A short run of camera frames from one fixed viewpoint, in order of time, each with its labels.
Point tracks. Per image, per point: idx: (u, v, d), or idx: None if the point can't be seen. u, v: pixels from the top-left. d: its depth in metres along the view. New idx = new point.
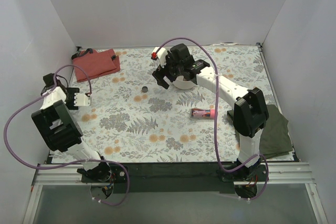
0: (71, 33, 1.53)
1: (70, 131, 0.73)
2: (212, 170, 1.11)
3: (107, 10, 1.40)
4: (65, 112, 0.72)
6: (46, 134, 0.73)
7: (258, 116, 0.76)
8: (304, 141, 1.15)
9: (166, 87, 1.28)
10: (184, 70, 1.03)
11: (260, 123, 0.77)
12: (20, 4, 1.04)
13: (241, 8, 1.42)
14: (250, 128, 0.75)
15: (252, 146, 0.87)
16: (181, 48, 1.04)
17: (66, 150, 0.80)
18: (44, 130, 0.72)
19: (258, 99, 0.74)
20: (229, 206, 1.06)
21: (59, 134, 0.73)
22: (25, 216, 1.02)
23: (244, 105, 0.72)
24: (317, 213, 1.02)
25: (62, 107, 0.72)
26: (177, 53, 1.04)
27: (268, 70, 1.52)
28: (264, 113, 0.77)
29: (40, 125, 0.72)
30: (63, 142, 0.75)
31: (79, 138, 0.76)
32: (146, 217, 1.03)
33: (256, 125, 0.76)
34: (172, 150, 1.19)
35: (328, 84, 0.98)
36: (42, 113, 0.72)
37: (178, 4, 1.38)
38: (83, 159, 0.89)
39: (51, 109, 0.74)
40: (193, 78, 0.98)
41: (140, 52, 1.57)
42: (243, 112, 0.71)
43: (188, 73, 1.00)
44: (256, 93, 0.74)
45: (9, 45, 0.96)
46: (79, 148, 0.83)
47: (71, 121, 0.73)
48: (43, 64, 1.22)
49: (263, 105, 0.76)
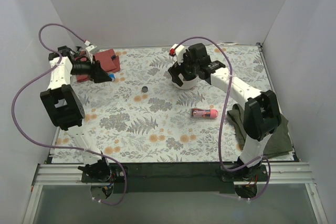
0: (71, 32, 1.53)
1: (73, 115, 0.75)
2: (212, 170, 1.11)
3: (107, 10, 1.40)
4: (71, 98, 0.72)
6: (51, 114, 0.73)
7: (269, 119, 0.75)
8: (304, 141, 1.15)
9: (179, 85, 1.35)
10: (199, 70, 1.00)
11: (270, 128, 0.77)
12: (20, 4, 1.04)
13: (241, 8, 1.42)
14: (260, 131, 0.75)
15: (258, 149, 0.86)
16: (199, 46, 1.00)
17: (67, 130, 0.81)
18: (50, 109, 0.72)
19: (270, 102, 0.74)
20: (229, 206, 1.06)
21: (63, 115, 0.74)
22: (25, 216, 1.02)
23: (255, 107, 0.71)
24: (317, 213, 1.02)
25: (69, 94, 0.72)
26: (194, 51, 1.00)
27: (268, 70, 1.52)
28: (276, 118, 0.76)
29: (48, 104, 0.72)
30: (65, 123, 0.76)
31: (79, 120, 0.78)
32: (146, 217, 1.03)
33: (266, 129, 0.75)
34: (172, 150, 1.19)
35: (328, 85, 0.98)
36: (50, 93, 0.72)
37: (178, 4, 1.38)
38: (82, 148, 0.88)
39: (58, 90, 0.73)
40: (208, 78, 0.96)
41: (140, 52, 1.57)
42: (253, 113, 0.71)
43: (203, 72, 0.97)
44: (269, 96, 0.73)
45: (9, 45, 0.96)
46: (80, 131, 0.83)
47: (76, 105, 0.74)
48: (43, 64, 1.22)
49: (275, 108, 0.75)
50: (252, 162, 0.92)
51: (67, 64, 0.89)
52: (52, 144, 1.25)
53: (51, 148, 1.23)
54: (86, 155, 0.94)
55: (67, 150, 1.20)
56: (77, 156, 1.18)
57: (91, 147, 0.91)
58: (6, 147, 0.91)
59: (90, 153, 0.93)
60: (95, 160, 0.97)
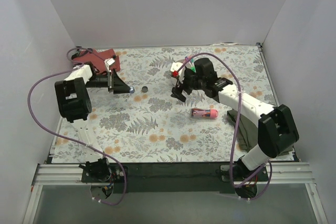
0: (71, 32, 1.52)
1: (80, 105, 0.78)
2: (212, 170, 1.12)
3: (107, 10, 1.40)
4: (81, 87, 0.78)
6: (60, 102, 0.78)
7: (285, 137, 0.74)
8: (304, 141, 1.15)
9: (183, 100, 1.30)
10: (205, 86, 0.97)
11: (287, 146, 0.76)
12: (20, 4, 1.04)
13: (242, 8, 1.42)
14: (277, 151, 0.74)
15: (263, 156, 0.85)
16: (207, 62, 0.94)
17: (73, 123, 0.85)
18: (60, 98, 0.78)
19: (284, 116, 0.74)
20: (229, 206, 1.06)
21: (71, 105, 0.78)
22: (25, 216, 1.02)
23: (270, 123, 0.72)
24: (317, 213, 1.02)
25: (80, 83, 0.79)
26: (201, 68, 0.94)
27: (268, 70, 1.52)
28: (294, 136, 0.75)
29: (60, 93, 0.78)
30: (72, 113, 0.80)
31: (85, 115, 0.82)
32: (146, 217, 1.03)
33: (284, 146, 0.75)
34: (172, 150, 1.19)
35: (329, 85, 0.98)
36: (64, 84, 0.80)
37: (178, 4, 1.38)
38: (84, 142, 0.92)
39: (71, 83, 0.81)
40: (216, 96, 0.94)
41: (140, 52, 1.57)
42: (268, 129, 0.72)
43: (211, 90, 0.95)
44: (283, 112, 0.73)
45: (9, 45, 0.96)
46: (84, 126, 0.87)
47: (84, 97, 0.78)
48: (43, 64, 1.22)
49: (292, 125, 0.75)
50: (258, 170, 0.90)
51: (87, 72, 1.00)
52: (51, 144, 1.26)
53: (51, 148, 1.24)
54: (87, 151, 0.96)
55: (68, 150, 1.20)
56: (77, 156, 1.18)
57: (93, 144, 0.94)
58: (6, 148, 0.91)
59: (91, 150, 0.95)
60: (95, 159, 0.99)
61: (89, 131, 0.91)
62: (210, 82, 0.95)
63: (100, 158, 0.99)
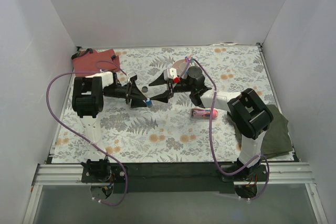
0: (71, 32, 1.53)
1: (92, 103, 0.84)
2: (212, 171, 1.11)
3: (107, 11, 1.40)
4: (97, 86, 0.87)
6: (75, 95, 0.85)
7: (258, 115, 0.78)
8: (304, 141, 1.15)
9: (165, 102, 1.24)
10: (192, 95, 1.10)
11: (263, 124, 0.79)
12: (21, 5, 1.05)
13: (241, 9, 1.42)
14: (253, 129, 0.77)
15: (254, 147, 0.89)
16: (199, 76, 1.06)
17: (82, 118, 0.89)
18: (76, 92, 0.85)
19: (253, 97, 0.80)
20: (229, 206, 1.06)
21: (84, 100, 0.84)
22: (25, 216, 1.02)
23: (237, 103, 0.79)
24: (317, 213, 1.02)
25: (97, 82, 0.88)
26: (193, 80, 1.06)
27: (268, 70, 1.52)
28: (267, 114, 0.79)
29: (77, 87, 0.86)
30: (83, 108, 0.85)
31: (95, 113, 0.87)
32: (146, 217, 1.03)
33: (260, 126, 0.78)
34: (172, 150, 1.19)
35: (328, 85, 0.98)
36: (83, 80, 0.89)
37: (178, 4, 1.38)
38: (88, 139, 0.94)
39: (90, 81, 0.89)
40: (200, 104, 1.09)
41: (141, 52, 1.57)
42: (237, 108, 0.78)
43: (196, 99, 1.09)
44: (249, 92, 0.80)
45: (9, 45, 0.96)
46: (92, 123, 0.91)
47: (97, 95, 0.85)
48: (43, 64, 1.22)
49: (260, 103, 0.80)
50: (250, 162, 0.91)
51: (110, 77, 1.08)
52: (51, 144, 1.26)
53: (51, 148, 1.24)
54: (91, 149, 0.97)
55: (68, 150, 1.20)
56: (77, 156, 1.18)
57: (96, 142, 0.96)
58: (6, 148, 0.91)
59: (94, 149, 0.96)
60: (97, 157, 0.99)
61: (96, 129, 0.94)
62: (196, 92, 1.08)
63: (101, 157, 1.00)
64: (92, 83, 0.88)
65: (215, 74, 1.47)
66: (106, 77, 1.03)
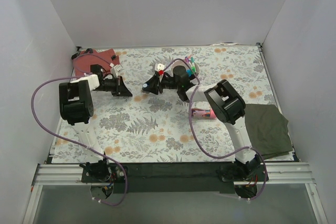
0: (71, 33, 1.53)
1: (82, 108, 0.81)
2: (212, 170, 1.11)
3: (107, 11, 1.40)
4: (83, 92, 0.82)
6: (63, 103, 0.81)
7: (232, 102, 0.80)
8: (304, 141, 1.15)
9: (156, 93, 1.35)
10: (179, 91, 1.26)
11: (238, 110, 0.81)
12: (21, 5, 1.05)
13: (241, 9, 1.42)
14: (227, 115, 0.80)
15: (238, 135, 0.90)
16: (184, 74, 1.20)
17: (74, 125, 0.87)
18: (63, 98, 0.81)
19: (226, 87, 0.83)
20: (229, 206, 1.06)
21: (73, 107, 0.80)
22: (25, 216, 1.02)
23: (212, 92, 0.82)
24: (317, 213, 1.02)
25: (83, 87, 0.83)
26: (178, 77, 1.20)
27: (268, 70, 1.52)
28: (240, 102, 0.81)
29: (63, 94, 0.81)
30: (72, 116, 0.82)
31: (86, 118, 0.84)
32: (146, 217, 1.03)
33: (233, 112, 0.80)
34: (172, 150, 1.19)
35: (328, 85, 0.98)
36: (68, 86, 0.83)
37: (178, 4, 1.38)
38: (84, 145, 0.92)
39: (76, 86, 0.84)
40: (186, 99, 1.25)
41: (140, 52, 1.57)
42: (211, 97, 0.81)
43: (182, 94, 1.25)
44: (223, 83, 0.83)
45: (9, 45, 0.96)
46: (85, 129, 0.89)
47: (86, 99, 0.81)
48: (43, 64, 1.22)
49: (233, 92, 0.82)
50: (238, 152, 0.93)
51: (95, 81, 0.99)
52: (52, 144, 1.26)
53: (51, 148, 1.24)
54: (88, 153, 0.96)
55: (68, 150, 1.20)
56: (77, 156, 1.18)
57: (93, 146, 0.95)
58: (6, 148, 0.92)
59: (92, 153, 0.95)
60: (95, 160, 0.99)
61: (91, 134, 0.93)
62: (183, 88, 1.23)
63: (100, 159, 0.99)
64: (79, 88, 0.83)
65: (215, 74, 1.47)
66: (91, 81, 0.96)
